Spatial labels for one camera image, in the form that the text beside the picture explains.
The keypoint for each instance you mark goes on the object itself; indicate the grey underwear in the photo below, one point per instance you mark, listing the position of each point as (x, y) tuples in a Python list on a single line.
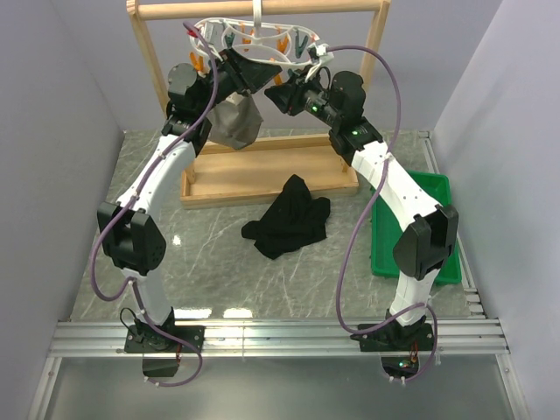
[(236, 122)]

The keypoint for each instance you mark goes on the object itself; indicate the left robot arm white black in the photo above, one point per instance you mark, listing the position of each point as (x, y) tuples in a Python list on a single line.
[(129, 227)]

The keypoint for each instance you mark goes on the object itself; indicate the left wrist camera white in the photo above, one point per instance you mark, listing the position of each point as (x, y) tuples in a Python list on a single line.
[(206, 31)]

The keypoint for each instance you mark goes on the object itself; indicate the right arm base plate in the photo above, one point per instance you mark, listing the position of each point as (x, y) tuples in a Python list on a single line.
[(397, 338)]

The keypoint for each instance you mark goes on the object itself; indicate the black underwear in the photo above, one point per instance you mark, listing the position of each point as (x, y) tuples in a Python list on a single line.
[(294, 220)]

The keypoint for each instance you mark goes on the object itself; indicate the white plastic clip hanger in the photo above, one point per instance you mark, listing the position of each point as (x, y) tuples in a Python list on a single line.
[(259, 41)]

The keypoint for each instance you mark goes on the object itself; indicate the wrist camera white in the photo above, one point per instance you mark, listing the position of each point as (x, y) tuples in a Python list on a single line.
[(206, 31), (320, 54)]

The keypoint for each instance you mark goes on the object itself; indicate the green plastic tray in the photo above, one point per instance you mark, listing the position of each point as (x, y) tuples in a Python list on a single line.
[(423, 247)]

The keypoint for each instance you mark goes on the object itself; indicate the orange peg holding grey underwear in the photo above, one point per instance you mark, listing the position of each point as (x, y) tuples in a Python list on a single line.
[(198, 62)]

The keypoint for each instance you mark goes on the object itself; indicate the aluminium mounting rail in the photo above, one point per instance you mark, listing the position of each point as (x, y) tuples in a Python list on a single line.
[(251, 338)]

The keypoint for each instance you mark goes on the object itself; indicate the wooden hanging rack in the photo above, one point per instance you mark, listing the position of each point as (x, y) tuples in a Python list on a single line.
[(221, 176)]

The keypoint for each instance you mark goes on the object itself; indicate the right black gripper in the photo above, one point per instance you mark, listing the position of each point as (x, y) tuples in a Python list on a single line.
[(288, 97)]

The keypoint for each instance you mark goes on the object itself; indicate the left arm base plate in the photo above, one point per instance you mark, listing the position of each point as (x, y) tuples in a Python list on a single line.
[(149, 342)]

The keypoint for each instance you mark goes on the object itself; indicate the teal clothes peg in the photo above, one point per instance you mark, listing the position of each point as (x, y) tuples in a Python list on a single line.
[(301, 41)]

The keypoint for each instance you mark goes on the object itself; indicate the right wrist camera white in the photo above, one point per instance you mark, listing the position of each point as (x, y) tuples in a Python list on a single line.
[(320, 54)]

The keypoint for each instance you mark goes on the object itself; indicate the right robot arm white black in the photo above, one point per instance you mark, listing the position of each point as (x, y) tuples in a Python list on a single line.
[(362, 147)]

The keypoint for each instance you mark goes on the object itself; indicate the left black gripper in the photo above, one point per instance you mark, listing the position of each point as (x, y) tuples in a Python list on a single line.
[(252, 78)]

